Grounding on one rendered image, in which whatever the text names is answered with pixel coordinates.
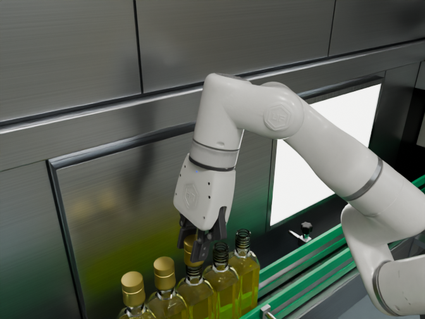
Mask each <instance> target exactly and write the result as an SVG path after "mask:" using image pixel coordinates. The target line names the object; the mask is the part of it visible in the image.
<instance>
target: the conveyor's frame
mask: <svg viewBox="0 0 425 319"><path fill-rule="evenodd" d="M419 234H424V235H425V230H423V231H422V232H421V233H419ZM419 234H417V235H414V236H412V237H408V238H406V239H402V240H399V241H395V242H392V243H391V244H389V245H388V248H389V250H390V252H391V255H392V256H393V259H394V261H396V260H401V259H405V258H408V256H409V252H410V249H411V246H412V243H413V241H414V238H415V237H417V236H418V235H419ZM423 250H424V249H423V248H421V247H419V248H418V250H417V252H416V253H415V254H414V255H413V256H417V255H418V254H419V253H420V252H422V251H423ZM413 256H411V257H413ZM366 295H368V293H367V291H366V289H365V287H364V284H363V282H362V279H361V277H360V274H359V271H358V269H357V268H355V269H354V270H352V271H351V272H350V273H348V274H347V275H346V276H344V277H343V278H341V279H340V280H338V281H337V282H335V283H334V284H333V285H331V286H330V287H328V288H327V289H326V290H324V291H322V293H320V294H318V295H317V296H316V297H314V298H313V299H311V300H310V301H309V302H307V303H306V304H304V305H303V306H301V307H300V308H299V309H297V310H296V311H294V312H293V313H292V314H290V315H289V316H287V317H286V318H285V319H337V318H338V317H339V316H341V315H342V314H344V312H346V311H347V310H349V309H350V308H351V307H352V306H353V305H355V304H356V303H357V302H359V301H360V300H361V299H362V298H363V297H365V296H366Z"/></svg>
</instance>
